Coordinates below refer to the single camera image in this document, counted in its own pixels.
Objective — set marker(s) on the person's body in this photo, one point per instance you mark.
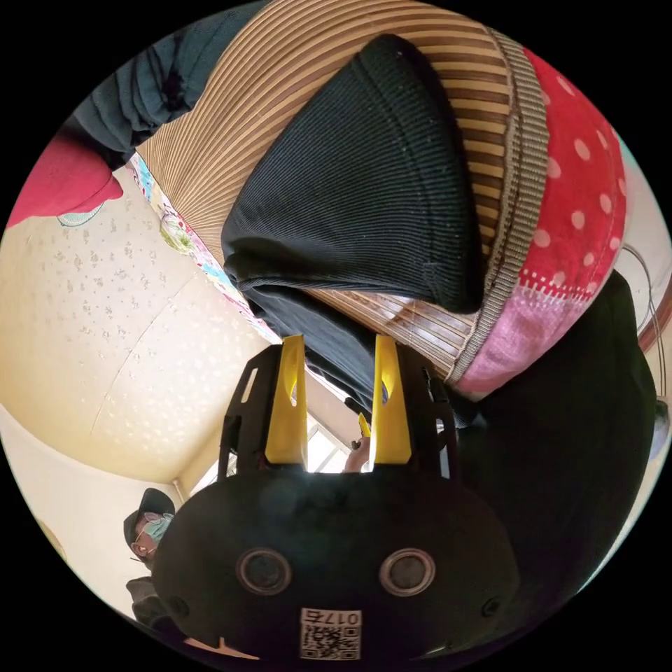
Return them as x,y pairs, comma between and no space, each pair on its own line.
152,504

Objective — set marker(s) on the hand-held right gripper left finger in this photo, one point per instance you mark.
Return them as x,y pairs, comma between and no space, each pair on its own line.
286,420

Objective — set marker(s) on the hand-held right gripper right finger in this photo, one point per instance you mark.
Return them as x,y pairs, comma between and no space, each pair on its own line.
392,425

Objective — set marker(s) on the window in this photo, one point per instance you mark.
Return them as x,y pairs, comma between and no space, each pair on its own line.
324,451

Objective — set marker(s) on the black long sleeve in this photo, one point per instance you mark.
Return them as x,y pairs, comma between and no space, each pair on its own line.
357,184

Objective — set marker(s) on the person's left hand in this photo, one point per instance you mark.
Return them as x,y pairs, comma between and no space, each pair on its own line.
358,455

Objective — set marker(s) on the bed with woven mat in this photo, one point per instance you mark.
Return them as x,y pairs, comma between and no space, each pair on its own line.
315,68

